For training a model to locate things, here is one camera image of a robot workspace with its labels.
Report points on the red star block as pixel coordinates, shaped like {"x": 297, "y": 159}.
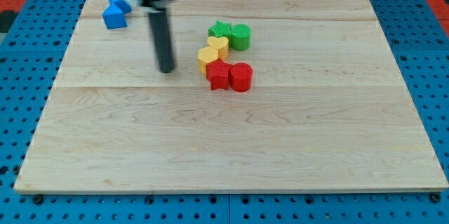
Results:
{"x": 217, "y": 73}

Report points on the yellow hexagon block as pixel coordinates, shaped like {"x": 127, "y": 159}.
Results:
{"x": 204, "y": 56}

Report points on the light wooden board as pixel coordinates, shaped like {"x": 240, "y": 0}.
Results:
{"x": 328, "y": 110}

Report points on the green cylinder block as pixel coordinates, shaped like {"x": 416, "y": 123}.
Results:
{"x": 241, "y": 35}

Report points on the green star block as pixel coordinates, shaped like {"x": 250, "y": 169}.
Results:
{"x": 221, "y": 29}

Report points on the red cylinder block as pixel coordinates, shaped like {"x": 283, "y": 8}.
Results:
{"x": 241, "y": 75}

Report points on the blue cube block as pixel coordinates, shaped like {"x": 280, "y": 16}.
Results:
{"x": 122, "y": 4}

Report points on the yellow heart block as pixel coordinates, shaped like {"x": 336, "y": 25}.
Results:
{"x": 221, "y": 44}

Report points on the blue triangle block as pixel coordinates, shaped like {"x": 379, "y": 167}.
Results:
{"x": 114, "y": 17}

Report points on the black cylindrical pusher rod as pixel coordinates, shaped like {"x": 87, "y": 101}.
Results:
{"x": 160, "y": 29}

